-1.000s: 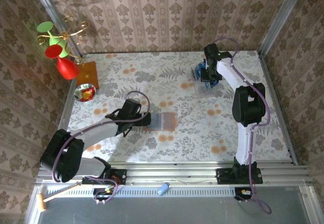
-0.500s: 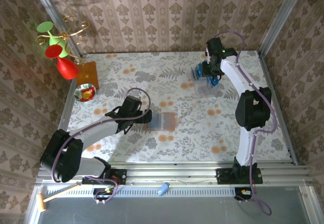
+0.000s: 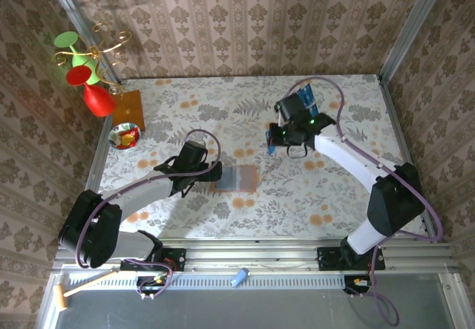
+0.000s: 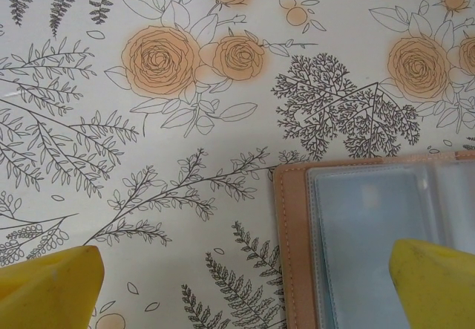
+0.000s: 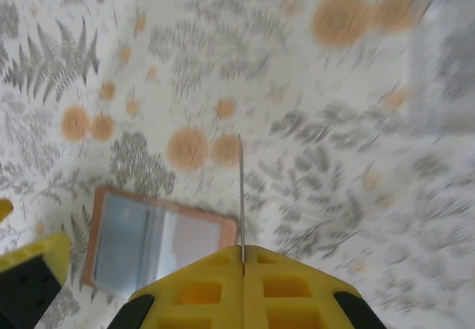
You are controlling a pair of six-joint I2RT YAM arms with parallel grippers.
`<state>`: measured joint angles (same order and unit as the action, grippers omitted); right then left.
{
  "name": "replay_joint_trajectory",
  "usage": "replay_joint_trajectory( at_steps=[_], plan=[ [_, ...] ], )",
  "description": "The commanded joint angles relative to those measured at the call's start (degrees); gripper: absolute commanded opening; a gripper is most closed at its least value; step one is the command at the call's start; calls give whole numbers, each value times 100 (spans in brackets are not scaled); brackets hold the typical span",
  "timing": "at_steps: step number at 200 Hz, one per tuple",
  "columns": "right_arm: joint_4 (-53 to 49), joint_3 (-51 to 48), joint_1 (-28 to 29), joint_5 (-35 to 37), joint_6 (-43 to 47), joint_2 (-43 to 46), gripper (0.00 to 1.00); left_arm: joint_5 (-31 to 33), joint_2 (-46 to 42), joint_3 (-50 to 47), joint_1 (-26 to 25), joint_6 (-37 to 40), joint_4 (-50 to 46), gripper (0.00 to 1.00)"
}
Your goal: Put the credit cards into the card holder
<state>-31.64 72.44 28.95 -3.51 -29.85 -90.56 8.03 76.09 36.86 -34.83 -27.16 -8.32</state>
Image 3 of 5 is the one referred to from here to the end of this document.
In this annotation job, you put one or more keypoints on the blue credit card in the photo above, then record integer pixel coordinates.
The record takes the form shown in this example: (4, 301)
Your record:
(272, 150)
(302, 94)
(310, 93)
(314, 110)

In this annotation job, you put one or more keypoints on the pink card holder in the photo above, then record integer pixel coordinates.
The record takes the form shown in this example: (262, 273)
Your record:
(246, 178)

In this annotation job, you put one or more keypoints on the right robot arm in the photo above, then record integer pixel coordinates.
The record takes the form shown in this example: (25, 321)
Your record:
(349, 158)

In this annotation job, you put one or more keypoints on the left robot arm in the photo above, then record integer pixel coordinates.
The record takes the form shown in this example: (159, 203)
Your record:
(148, 195)

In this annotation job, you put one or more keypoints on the colourful small bowl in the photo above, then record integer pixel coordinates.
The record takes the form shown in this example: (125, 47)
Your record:
(124, 136)

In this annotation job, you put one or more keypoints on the orange wooden board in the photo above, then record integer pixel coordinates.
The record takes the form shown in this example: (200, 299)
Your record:
(130, 111)

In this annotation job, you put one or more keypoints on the blue cylinder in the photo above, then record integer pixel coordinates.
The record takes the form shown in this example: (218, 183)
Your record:
(239, 277)

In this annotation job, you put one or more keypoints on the red wine glass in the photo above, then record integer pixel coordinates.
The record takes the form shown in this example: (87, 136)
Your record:
(98, 100)

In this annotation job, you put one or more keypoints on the black connector box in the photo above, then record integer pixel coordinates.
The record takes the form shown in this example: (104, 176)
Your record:
(146, 288)
(350, 289)

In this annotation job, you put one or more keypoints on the grey metal panel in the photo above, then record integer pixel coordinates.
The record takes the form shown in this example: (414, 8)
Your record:
(259, 306)

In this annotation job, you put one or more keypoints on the green wine glass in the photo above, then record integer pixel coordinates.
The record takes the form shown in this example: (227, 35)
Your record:
(67, 40)

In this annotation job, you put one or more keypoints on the wooden mallet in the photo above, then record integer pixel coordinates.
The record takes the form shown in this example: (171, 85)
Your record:
(61, 297)

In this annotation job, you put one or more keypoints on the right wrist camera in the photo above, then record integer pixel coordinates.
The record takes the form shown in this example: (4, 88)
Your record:
(278, 117)

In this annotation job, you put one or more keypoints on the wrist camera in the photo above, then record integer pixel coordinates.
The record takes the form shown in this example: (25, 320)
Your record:
(200, 144)
(278, 117)

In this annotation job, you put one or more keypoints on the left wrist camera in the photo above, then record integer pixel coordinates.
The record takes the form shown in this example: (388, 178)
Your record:
(200, 144)

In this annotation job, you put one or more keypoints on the aluminium mounting rail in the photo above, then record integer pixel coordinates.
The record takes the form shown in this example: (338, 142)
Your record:
(252, 256)

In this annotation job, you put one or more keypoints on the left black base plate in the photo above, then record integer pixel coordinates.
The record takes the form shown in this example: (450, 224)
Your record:
(176, 258)

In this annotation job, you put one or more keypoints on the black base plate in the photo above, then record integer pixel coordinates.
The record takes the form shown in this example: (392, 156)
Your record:
(176, 258)
(326, 258)

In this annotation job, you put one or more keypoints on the aluminium table side rail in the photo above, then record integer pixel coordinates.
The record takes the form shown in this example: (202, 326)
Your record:
(98, 154)
(395, 121)

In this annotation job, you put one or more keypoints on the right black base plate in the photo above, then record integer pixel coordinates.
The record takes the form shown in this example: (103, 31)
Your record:
(326, 258)

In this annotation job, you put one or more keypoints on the aluminium frame post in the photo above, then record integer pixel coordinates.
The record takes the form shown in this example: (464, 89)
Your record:
(74, 13)
(413, 24)

